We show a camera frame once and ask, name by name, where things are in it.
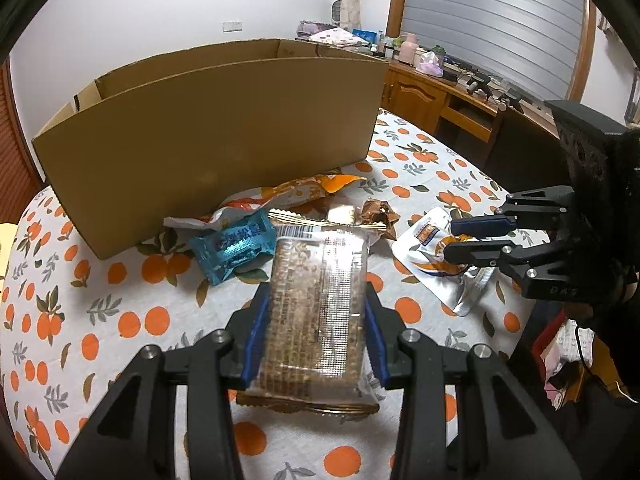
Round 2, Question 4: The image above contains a brown foil wrapper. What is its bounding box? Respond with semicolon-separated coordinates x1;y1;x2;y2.
361;197;401;241

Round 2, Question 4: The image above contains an orange and white snack bag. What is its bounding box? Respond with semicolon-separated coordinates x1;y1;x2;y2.
164;172;368;233

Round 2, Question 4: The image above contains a black device on stand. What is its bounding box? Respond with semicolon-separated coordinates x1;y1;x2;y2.
500;87;526;113
467;72;493;96

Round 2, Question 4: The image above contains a pink thermos bottle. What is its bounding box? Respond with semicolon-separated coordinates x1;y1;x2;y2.
400;32;420;66

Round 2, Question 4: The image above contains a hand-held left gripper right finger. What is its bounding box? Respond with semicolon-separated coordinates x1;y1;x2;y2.
362;280;583;480

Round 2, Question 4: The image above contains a clear packet of brown cake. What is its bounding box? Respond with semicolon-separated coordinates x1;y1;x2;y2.
237;210;391;417

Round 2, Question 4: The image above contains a brown cardboard box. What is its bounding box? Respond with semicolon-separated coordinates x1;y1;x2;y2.
31;37;390;261

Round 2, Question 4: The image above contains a wooden louvered wardrobe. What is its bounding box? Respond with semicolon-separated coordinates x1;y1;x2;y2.
0;65;43;196

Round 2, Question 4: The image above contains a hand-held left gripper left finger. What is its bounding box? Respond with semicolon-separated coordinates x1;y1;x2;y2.
55;282;273;480

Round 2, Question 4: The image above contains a blue snack packet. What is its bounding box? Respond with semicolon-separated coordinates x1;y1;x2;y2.
189;209;277;287

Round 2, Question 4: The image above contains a grey window blind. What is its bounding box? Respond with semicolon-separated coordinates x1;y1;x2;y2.
400;0;588;101

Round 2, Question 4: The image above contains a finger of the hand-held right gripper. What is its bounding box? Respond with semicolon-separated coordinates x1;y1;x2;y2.
442;239;582;302
450;185;577;237

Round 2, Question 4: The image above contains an orange fruit print bedsheet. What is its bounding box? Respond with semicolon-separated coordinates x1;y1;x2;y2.
0;107;526;480

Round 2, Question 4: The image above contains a purple patterned pack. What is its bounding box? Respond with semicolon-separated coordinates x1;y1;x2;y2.
299;21;336;40

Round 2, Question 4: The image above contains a folded floral cloth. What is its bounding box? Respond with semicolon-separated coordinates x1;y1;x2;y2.
309;29;368;50

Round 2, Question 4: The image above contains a wooden sideboard cabinet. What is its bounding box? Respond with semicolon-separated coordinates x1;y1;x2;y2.
380;57;566;176

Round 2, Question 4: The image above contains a white orange snack pouch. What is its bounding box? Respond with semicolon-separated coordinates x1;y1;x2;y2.
391;207;498;317

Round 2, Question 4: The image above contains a pink tissue pack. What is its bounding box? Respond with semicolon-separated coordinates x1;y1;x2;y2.
414;50;443;77

